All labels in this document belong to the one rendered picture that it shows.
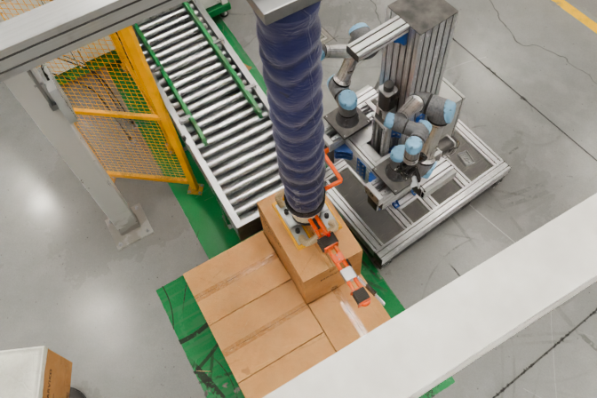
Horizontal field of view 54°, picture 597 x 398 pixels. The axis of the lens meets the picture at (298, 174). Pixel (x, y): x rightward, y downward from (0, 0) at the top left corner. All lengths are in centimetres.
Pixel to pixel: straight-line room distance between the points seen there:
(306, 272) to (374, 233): 104
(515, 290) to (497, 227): 382
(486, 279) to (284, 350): 288
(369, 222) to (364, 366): 354
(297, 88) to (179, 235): 266
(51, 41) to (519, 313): 134
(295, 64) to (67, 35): 81
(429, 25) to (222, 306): 211
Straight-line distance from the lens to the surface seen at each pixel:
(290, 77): 219
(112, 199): 438
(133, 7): 175
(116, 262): 477
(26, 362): 360
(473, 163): 472
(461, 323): 89
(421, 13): 304
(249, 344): 376
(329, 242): 322
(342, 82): 368
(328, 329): 375
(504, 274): 93
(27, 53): 175
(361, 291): 312
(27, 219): 523
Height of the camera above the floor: 416
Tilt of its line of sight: 60 degrees down
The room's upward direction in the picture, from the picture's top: 6 degrees counter-clockwise
